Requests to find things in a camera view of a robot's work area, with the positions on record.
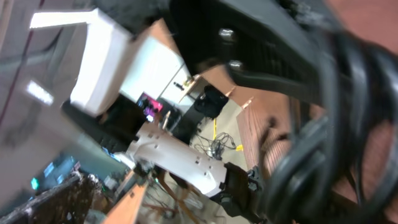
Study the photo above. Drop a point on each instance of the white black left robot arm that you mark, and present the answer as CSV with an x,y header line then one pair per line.
x,y
224,183

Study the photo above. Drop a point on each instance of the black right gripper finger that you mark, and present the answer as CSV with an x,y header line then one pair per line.
x,y
69,202

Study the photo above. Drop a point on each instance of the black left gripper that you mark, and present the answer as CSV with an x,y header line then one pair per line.
x,y
259,42

